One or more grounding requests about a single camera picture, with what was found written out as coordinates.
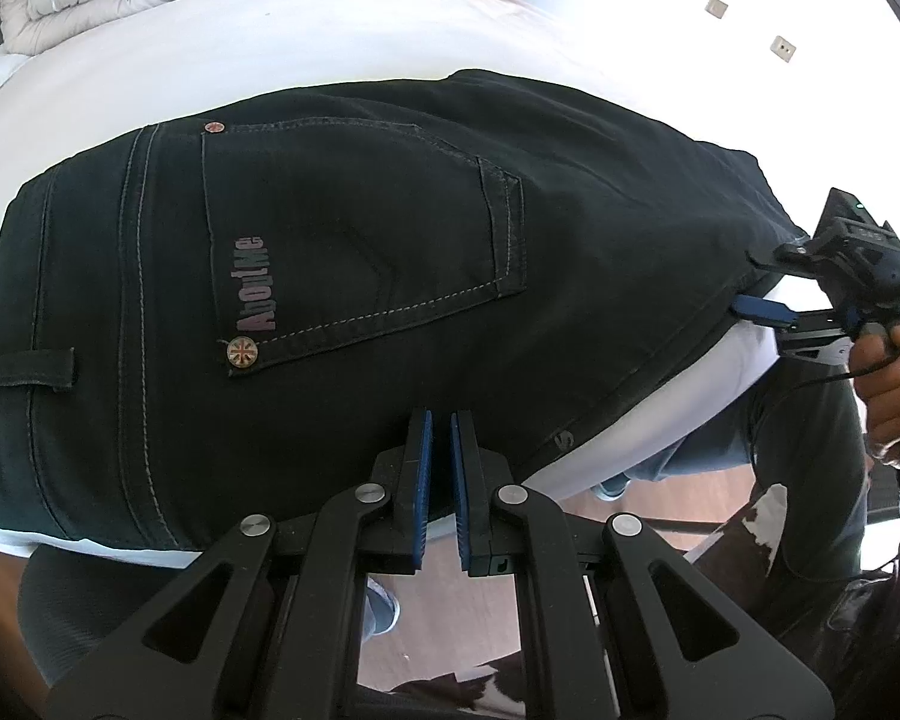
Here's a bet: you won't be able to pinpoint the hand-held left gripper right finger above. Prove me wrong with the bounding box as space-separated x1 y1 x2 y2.
450 411 838 720

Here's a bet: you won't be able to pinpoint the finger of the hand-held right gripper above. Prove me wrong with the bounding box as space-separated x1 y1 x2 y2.
750 238 812 272
730 295 800 329

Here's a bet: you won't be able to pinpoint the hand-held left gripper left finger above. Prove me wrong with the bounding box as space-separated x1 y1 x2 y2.
45 409 436 720

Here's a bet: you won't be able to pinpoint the black denim pants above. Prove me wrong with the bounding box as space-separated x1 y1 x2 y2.
0 69 811 553

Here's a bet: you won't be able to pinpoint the person's right hand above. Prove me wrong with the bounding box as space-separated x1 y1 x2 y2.
850 321 900 467

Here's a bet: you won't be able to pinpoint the person's leg in jeans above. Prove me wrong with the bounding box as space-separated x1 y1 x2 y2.
621 360 871 587

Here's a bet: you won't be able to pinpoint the cowhide rug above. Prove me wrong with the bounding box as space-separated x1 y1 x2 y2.
386 483 790 715

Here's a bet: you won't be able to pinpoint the grey ribbed pouf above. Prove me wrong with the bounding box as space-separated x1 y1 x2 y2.
18 542 222 692

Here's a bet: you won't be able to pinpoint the white bed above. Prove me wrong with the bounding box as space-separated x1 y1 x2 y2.
0 0 845 572

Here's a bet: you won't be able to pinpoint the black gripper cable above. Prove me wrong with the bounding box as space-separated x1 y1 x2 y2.
745 330 875 533

